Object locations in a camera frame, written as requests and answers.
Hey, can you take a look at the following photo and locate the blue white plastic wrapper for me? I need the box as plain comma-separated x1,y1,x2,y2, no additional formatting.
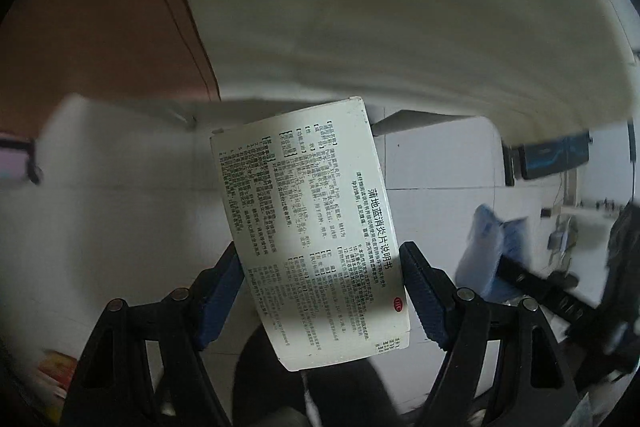
454,205,530,303

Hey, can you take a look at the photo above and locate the white printed leaflet box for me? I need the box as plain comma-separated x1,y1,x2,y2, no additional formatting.
210,98,410,372

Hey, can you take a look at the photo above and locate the left black trouser leg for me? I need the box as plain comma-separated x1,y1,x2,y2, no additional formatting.
231,326,310,426

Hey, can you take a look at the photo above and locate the right white table leg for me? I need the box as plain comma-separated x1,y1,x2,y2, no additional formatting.
371,109,465,136

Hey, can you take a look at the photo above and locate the left white table leg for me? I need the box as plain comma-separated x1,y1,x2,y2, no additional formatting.
68,95,198,131

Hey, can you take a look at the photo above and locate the pink suitcase with wheels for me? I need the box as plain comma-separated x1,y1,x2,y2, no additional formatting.
0,133,42,185

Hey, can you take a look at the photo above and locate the white table leg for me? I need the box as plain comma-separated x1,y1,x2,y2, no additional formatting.
68,95,198,131
371,109,465,136

